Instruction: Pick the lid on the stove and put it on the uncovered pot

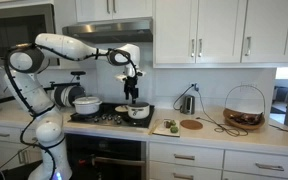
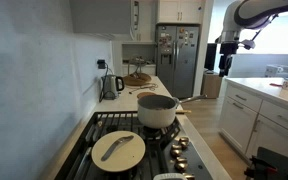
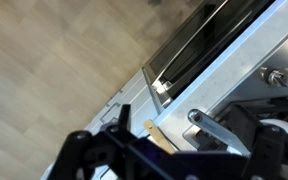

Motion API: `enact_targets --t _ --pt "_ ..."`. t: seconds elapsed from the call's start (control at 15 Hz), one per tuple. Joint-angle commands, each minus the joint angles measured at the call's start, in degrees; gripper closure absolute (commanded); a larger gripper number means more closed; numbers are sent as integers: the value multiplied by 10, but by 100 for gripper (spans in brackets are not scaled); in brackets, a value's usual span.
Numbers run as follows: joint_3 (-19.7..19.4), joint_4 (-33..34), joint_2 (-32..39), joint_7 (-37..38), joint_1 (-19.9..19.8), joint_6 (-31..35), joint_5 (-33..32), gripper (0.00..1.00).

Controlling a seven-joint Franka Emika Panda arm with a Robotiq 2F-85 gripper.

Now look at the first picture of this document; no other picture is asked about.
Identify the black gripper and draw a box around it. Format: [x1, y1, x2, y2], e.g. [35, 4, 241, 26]
[124, 77, 138, 104]

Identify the cream round pot lid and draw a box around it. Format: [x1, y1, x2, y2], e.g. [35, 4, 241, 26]
[115, 105, 128, 112]

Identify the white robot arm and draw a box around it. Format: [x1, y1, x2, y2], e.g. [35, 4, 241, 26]
[4, 33, 140, 180]

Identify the white uncovered pot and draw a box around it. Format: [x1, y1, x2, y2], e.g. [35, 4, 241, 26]
[127, 102, 150, 119]

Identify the black gas stove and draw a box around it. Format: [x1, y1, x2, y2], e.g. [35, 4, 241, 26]
[70, 103, 154, 128]

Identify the white covered pot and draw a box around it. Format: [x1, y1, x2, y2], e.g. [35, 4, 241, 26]
[73, 96, 102, 115]

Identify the light cutting board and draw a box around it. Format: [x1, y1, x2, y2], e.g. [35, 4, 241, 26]
[149, 119, 180, 137]

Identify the green vegetable back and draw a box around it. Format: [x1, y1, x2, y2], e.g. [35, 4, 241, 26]
[170, 120, 176, 126]

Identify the green vegetable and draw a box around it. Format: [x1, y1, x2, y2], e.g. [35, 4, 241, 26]
[170, 126, 179, 133]
[170, 120, 176, 126]

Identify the green vegetable front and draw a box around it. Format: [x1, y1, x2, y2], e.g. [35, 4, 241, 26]
[170, 126, 179, 133]

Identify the stainless range hood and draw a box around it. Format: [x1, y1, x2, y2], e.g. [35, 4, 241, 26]
[62, 18, 153, 44]

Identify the round cork trivet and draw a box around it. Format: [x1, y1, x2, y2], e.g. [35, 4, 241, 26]
[180, 120, 203, 130]

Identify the black built-in oven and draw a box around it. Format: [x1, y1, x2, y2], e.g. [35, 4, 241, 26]
[66, 134, 146, 180]

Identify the white upper cabinet right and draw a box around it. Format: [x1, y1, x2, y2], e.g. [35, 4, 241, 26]
[153, 0, 288, 68]

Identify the white cabinet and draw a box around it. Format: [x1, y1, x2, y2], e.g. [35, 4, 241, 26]
[76, 0, 153, 22]
[153, 0, 288, 68]

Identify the white upper cabinet middle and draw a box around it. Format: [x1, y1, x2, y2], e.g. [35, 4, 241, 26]
[76, 0, 153, 22]

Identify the stainless microwave oven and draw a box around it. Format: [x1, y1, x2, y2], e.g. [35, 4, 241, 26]
[0, 4, 55, 66]

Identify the white drawer with handle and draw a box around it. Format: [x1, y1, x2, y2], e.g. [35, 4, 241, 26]
[149, 143, 224, 169]

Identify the wooden basket with handle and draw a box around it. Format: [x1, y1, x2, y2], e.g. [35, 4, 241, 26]
[222, 84, 266, 131]

